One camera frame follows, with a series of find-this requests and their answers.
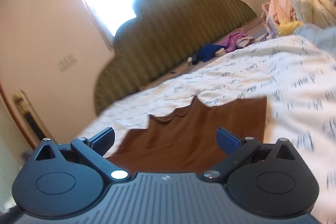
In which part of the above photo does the yellow cloth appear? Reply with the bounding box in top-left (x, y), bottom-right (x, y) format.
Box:
top-left (278, 20), bottom-right (303, 37)

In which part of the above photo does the blue garment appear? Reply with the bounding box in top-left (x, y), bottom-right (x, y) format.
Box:
top-left (189, 44), bottom-right (226, 65)

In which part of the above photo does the olive green scalloped headboard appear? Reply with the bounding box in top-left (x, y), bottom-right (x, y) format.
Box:
top-left (94, 0), bottom-right (256, 114)

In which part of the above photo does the white script-print bed cover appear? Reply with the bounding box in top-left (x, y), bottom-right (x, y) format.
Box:
top-left (81, 35), bottom-right (335, 223)

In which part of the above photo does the light blue fabric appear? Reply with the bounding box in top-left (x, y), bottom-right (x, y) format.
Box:
top-left (293, 24), bottom-right (336, 57)

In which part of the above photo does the brown cloth garment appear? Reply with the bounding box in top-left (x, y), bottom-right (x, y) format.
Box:
top-left (108, 97), bottom-right (267, 174)

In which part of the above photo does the peach pink clothes pile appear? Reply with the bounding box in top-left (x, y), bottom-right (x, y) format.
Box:
top-left (261, 0), bottom-right (296, 40)

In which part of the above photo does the purple pink garment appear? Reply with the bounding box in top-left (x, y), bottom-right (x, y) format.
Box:
top-left (217, 31), bottom-right (255, 52)

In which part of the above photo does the wall switch plate left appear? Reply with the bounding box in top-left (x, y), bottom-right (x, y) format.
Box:
top-left (58, 52), bottom-right (78, 73)

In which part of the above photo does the doorway frame furniture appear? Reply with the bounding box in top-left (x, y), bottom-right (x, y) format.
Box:
top-left (1, 85), bottom-right (55, 148)

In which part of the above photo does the cream yellow blanket pile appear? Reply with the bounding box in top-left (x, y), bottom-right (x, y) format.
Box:
top-left (290, 0), bottom-right (335, 29)

